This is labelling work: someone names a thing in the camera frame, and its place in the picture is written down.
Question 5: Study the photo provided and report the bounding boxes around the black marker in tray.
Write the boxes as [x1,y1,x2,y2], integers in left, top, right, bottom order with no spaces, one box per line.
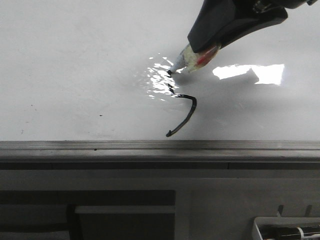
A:
[260,225,320,240]

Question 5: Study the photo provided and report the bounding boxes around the white whiteboard marker with tape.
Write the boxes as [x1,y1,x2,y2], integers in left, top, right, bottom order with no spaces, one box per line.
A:
[167,43,221,77]

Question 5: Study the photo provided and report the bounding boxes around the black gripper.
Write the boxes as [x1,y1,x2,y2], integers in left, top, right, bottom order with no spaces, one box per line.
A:
[187,0,318,53]

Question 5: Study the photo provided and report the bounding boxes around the white whiteboard with metal frame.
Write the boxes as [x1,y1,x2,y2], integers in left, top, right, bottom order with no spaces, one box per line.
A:
[0,0,320,162]

